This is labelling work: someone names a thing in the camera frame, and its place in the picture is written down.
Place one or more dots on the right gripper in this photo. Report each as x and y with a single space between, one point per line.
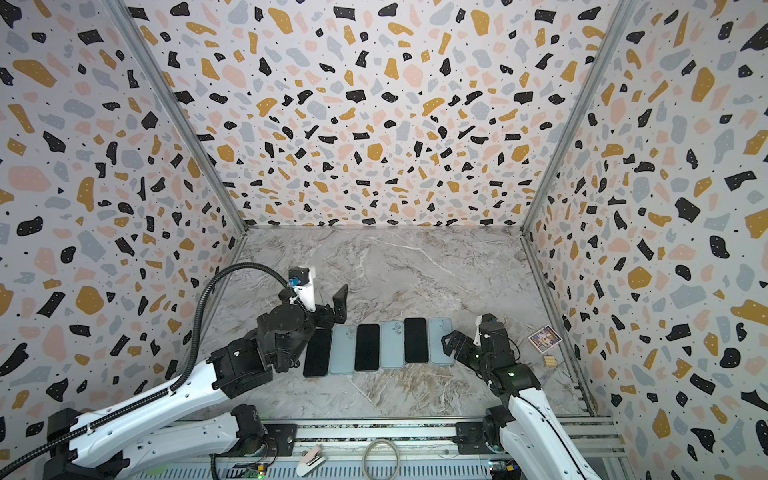
470 342

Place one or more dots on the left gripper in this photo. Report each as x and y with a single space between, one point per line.
339 305

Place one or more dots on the light blue case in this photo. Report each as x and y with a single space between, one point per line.
342 352

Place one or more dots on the black phone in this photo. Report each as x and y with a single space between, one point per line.
416 340
367 352

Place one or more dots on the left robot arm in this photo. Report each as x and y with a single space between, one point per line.
126 439

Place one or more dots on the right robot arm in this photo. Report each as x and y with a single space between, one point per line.
524 424

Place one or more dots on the colourful printed card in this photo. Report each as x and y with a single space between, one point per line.
545 339

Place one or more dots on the white pink small device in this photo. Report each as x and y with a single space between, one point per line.
310 461

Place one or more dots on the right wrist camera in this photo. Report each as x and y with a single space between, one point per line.
477 335

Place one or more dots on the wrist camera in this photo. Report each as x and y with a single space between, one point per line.
301 281
477 335

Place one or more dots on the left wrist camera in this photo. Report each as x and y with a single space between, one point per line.
301 281

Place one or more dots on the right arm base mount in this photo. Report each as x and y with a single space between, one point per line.
472 437

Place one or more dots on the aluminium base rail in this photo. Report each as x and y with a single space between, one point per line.
356 448

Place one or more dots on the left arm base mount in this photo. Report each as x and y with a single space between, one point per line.
271 441

